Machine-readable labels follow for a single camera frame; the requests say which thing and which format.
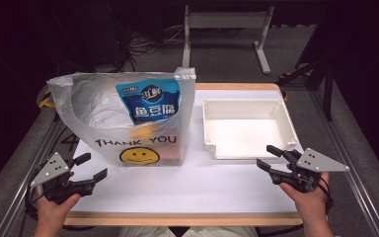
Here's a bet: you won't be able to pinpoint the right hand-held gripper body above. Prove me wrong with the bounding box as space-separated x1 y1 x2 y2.
270 147 350 194

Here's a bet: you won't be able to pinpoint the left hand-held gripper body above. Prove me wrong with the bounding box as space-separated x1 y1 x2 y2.
29 151 95 204

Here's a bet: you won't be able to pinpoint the white plastic tray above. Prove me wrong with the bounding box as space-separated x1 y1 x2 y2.
201 98 300 161

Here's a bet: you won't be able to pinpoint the white smiley plastic bag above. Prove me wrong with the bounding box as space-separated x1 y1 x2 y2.
46 67 197 167

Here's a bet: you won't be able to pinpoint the blue snack packet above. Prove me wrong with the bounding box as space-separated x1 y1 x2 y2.
115 78 182 126

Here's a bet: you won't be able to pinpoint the person's right hand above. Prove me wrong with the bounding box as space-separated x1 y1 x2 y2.
279 172 330 228

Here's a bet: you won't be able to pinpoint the person's left hand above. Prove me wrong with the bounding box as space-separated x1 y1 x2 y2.
34 193 81 231

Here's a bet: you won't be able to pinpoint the black stand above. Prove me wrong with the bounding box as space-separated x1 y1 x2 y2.
275 58 335 121

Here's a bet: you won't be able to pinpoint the yellow black striped tape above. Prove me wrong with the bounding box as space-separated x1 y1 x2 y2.
37 88 58 110

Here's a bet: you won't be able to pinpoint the person's legs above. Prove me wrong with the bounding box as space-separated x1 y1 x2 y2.
117 226 258 237

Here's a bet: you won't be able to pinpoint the white metal stand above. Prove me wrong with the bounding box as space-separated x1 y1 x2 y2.
181 4 275 75

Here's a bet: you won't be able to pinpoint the aluminium rail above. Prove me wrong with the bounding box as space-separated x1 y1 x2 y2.
307 88 379 237
0 119 67 237

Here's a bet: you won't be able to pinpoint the right hand-held gripper cable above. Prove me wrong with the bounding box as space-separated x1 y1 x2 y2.
318 177 336 211

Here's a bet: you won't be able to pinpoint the hand-held gripper cable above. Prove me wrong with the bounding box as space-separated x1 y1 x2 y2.
318 177 336 211
19 182 45 237

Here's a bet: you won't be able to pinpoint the left hand-held gripper cable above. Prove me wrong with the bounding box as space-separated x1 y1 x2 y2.
19 182 45 237

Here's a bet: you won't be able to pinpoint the bundle of floor cables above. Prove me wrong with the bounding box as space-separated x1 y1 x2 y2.
108 6 186 72

